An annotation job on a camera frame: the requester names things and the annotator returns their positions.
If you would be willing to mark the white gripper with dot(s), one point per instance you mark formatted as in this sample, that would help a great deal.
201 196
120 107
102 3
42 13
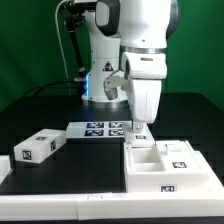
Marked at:
145 73

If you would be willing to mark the white cabinet box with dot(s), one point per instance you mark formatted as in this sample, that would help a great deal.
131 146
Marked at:
144 173

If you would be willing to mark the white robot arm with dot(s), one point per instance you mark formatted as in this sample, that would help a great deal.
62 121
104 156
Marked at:
128 40

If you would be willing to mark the white cabinet top block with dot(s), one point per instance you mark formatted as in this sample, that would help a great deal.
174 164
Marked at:
40 146

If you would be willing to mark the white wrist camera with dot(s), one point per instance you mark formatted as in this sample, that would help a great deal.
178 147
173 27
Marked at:
116 87

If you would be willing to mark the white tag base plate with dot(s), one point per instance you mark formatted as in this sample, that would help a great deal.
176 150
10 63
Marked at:
95 129

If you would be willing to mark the white U-shaped fence frame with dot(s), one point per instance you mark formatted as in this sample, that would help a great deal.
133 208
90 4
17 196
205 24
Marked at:
208 203

